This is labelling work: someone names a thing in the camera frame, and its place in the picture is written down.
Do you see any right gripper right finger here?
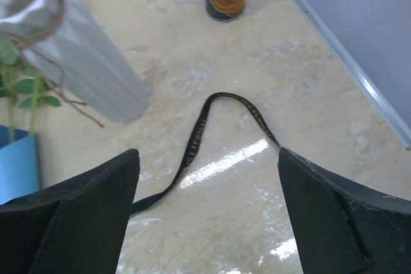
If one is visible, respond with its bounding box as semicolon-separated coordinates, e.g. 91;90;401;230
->
278;148;410;273

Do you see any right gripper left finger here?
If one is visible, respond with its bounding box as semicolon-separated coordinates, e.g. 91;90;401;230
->
1;150;140;273

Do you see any black ribbon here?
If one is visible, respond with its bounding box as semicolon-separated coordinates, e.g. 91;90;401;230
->
131;92;281;216

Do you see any blue wrapping paper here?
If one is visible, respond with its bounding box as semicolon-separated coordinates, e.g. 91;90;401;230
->
0;125;41;204

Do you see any white ribbed vase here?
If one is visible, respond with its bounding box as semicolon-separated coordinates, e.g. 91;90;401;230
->
1;0;149;123

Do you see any white bud rose stem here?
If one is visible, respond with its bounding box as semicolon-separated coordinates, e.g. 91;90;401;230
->
1;33;62;144

